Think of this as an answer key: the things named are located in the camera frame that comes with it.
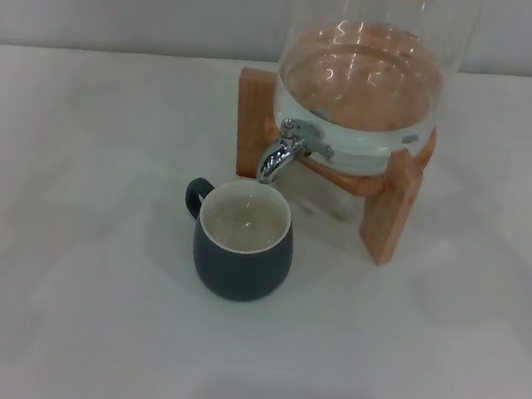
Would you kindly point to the dark grey ceramic cup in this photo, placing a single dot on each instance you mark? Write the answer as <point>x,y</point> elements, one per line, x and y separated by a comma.
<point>239,271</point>

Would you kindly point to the chrome dispenser faucet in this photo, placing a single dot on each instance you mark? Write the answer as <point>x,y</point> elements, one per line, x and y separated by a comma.
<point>277,158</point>

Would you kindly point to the wooden dispenser stand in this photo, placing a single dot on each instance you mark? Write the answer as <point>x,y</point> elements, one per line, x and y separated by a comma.
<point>392,214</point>

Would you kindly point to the glass water dispenser jar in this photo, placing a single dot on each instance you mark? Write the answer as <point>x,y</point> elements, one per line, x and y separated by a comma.
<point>371,49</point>

